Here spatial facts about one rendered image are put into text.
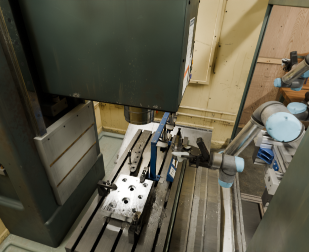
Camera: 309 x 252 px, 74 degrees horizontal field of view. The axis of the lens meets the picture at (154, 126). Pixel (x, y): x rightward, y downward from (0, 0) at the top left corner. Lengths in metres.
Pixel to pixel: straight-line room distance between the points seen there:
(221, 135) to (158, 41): 1.61
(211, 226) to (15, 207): 1.22
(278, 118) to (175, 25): 0.56
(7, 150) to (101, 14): 0.71
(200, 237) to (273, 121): 0.89
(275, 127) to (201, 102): 1.18
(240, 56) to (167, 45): 1.22
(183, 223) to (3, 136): 1.14
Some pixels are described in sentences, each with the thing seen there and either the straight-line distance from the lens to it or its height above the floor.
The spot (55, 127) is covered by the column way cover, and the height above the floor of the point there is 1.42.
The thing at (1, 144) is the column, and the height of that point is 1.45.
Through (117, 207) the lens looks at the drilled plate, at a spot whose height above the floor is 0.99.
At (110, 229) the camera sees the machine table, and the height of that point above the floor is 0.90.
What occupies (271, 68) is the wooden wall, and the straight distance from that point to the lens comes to 3.80.
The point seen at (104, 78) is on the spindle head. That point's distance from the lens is 0.91.
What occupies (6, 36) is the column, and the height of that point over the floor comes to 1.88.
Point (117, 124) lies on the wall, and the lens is 2.46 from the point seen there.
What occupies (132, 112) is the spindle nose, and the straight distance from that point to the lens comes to 0.97.
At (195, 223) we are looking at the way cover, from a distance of 1.55.
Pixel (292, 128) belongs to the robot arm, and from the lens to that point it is 1.01.
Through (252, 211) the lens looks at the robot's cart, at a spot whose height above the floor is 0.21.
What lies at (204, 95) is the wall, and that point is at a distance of 2.04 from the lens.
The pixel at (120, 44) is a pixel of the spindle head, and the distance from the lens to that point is 0.84.
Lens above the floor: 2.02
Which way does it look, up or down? 32 degrees down
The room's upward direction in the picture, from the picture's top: 2 degrees clockwise
